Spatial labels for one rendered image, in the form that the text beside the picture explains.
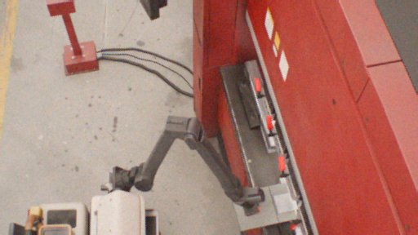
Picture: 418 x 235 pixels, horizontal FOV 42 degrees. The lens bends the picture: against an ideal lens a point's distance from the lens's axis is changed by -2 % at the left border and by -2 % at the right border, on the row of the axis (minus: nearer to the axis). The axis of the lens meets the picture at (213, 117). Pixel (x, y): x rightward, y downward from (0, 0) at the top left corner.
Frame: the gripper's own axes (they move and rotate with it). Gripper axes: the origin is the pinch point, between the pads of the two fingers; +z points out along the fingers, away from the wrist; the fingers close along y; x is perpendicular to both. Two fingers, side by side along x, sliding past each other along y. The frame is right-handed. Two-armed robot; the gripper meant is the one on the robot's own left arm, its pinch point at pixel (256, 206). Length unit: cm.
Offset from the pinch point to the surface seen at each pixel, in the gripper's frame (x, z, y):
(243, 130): 2.3, 17.3, 44.8
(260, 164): -1.2, 18.9, 25.1
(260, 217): 0.5, 2.9, -4.8
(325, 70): -60, -77, 10
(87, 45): 109, 47, 168
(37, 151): 152, 35, 97
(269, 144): -9.7, 14.5, 31.2
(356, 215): -52, -63, -33
